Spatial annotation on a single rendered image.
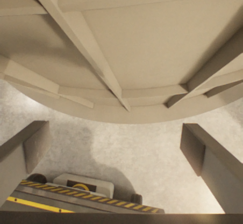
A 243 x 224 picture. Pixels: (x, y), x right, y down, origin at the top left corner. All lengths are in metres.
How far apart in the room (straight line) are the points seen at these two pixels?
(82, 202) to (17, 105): 0.70
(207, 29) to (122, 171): 0.78
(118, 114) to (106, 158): 0.23
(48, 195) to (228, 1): 0.66
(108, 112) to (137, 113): 0.15
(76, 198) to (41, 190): 0.12
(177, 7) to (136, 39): 0.07
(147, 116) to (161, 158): 0.22
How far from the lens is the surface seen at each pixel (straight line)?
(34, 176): 0.94
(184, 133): 0.16
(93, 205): 0.63
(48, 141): 0.17
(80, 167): 0.96
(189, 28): 0.23
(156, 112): 0.87
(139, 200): 0.82
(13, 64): 0.40
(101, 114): 0.89
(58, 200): 0.67
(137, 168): 0.91
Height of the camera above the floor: 0.88
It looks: 79 degrees down
